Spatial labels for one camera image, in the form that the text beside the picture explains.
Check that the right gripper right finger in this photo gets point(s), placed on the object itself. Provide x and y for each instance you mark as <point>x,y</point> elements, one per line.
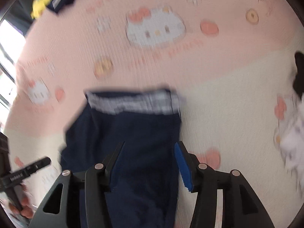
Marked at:
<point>241,205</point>

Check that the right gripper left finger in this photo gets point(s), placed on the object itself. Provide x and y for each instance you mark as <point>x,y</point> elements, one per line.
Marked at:
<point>61,205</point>

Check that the navy shorts white stripes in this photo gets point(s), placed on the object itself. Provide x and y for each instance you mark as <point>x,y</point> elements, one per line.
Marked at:
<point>144,181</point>

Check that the white and dark clothes pile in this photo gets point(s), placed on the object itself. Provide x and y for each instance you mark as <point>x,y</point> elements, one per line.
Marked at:
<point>288,136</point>

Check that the left hand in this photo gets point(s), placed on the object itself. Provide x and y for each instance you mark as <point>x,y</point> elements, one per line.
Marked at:
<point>26,211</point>

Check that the pink cream Hello Kitty blanket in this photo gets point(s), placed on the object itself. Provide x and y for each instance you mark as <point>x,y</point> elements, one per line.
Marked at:
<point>228,59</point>

